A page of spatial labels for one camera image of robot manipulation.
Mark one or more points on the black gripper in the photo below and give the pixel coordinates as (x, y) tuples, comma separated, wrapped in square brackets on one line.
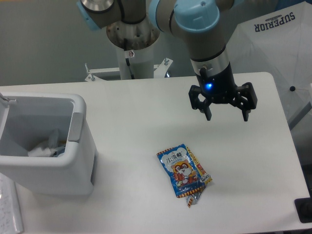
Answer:
[(221, 89)]

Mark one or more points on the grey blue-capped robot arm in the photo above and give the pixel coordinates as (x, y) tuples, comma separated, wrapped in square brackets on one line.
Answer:
[(195, 22)]

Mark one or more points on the white trash can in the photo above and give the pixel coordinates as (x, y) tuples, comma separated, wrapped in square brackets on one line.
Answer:
[(27, 119)]

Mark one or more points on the white Superior umbrella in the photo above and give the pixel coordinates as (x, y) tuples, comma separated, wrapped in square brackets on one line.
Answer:
[(279, 43)]

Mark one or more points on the blue snack wrapper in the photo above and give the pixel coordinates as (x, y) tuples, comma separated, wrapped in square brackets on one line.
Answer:
[(188, 178)]

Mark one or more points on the black device at edge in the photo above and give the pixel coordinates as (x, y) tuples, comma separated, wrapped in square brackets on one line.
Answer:
[(304, 209)]

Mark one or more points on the white crumpled tissue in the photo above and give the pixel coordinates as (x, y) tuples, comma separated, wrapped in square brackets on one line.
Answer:
[(48, 147)]

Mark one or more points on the white paper sheet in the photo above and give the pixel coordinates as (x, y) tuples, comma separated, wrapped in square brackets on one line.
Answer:
[(10, 215)]

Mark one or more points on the white metal base frame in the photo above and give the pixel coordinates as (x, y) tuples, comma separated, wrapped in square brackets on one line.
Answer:
[(159, 71)]

